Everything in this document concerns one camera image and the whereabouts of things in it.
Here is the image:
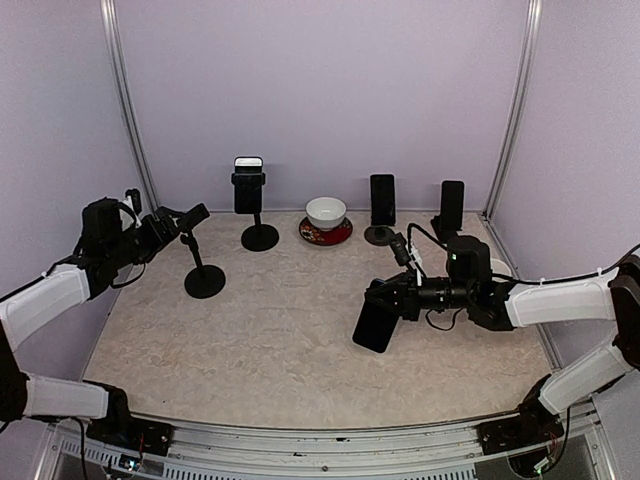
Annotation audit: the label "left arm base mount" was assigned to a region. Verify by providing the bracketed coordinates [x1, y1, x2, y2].
[86, 417, 174, 456]

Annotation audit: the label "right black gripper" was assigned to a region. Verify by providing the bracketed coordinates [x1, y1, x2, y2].
[366, 268, 475, 320]

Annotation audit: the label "aluminium corner post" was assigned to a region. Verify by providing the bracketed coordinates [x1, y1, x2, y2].
[482, 0, 544, 221]
[100, 0, 160, 210]

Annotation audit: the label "red patterned saucer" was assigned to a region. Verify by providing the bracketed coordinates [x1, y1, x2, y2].
[298, 217, 353, 246]

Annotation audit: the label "black phone blue edge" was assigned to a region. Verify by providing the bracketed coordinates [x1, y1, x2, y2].
[352, 300, 399, 354]

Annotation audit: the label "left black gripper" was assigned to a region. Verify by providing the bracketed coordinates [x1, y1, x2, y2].
[106, 205, 188, 269]

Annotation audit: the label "tall black phone stand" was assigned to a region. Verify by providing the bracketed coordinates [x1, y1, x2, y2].
[229, 172, 280, 252]
[178, 203, 226, 299]

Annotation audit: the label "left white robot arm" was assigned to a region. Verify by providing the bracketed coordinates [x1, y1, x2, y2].
[1, 189, 183, 445]

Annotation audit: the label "right aluminium corner post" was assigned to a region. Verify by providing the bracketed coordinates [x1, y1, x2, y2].
[482, 0, 544, 221]

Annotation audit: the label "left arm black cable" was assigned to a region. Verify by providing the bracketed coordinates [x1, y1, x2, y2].
[109, 262, 146, 290]

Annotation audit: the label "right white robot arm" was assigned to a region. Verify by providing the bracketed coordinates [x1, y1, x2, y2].
[352, 235, 639, 444]

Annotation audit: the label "left aluminium corner post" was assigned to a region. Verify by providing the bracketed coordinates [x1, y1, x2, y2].
[100, 0, 160, 210]

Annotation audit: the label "white ceramic bowl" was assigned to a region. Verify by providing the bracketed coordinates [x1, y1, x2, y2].
[305, 197, 347, 230]

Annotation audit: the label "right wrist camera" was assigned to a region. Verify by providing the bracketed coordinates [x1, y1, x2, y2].
[389, 232, 426, 283]

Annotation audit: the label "light blue mug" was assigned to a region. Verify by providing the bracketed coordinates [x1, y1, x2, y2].
[490, 258, 512, 277]

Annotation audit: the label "black phone white edge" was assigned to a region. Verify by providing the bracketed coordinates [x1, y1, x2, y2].
[231, 157, 266, 214]

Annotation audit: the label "tall black phone stand front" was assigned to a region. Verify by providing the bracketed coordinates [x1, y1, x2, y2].
[229, 172, 280, 252]

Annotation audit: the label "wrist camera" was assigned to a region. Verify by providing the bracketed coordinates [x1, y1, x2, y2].
[389, 232, 426, 283]
[121, 188, 142, 228]

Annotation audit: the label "small round-base phone stand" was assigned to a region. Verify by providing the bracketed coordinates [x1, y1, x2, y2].
[364, 226, 396, 246]

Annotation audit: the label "aluminium front rail frame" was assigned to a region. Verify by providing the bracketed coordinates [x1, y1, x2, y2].
[29, 400, 621, 479]

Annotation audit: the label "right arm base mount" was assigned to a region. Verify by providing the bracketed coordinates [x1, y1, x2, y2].
[477, 409, 565, 455]

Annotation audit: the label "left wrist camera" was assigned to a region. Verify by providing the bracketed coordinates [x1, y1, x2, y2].
[121, 188, 142, 228]

